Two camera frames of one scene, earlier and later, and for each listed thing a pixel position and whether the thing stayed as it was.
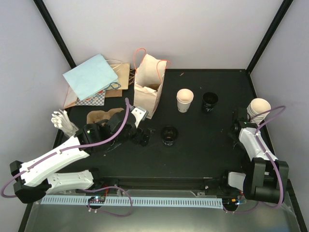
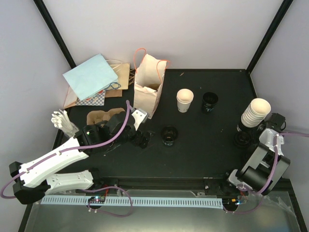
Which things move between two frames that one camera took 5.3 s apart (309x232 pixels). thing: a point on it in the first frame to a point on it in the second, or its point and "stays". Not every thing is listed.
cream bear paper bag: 149,76 stays
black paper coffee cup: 169,134 stays
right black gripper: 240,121 to 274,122
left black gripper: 137,138 stays
